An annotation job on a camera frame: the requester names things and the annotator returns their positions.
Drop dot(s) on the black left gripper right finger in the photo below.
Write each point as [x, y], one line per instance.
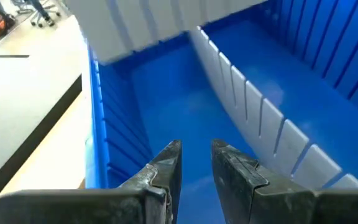
[238, 186]

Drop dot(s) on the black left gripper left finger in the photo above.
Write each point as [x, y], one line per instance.
[154, 186]

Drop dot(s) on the long grey slotted divider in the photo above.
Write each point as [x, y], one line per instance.
[253, 102]

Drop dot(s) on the large blue plastic bin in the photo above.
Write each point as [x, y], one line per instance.
[182, 102]

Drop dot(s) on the short grey slotted divider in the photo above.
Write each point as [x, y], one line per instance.
[135, 25]

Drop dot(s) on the office chair with wheels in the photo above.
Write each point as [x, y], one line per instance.
[37, 12]

